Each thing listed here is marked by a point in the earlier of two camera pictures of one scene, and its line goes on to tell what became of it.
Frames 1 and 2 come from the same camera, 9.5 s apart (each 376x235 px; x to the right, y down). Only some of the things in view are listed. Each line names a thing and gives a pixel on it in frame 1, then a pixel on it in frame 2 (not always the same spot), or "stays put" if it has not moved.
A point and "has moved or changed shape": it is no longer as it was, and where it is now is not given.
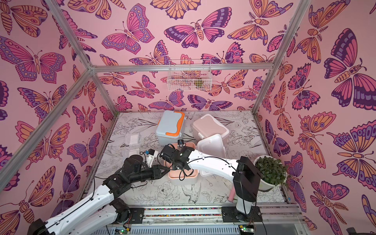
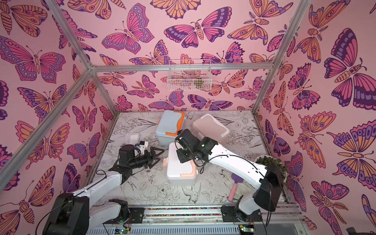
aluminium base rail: (269, 220) stays put
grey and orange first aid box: (169, 128) stays put
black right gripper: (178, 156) → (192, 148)
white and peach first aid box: (212, 143) has moved or changed shape
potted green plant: (272, 172) stays put
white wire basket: (187, 75) stays put
